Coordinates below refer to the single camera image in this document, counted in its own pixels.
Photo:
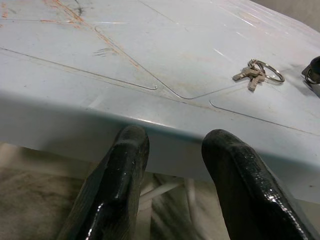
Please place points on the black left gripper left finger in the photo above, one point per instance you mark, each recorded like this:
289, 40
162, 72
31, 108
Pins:
117, 180

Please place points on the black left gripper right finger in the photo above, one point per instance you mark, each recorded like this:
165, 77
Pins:
245, 185

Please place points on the white plastic table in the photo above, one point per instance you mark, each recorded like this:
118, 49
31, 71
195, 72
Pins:
150, 50

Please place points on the black key fob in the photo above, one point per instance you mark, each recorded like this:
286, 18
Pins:
315, 67

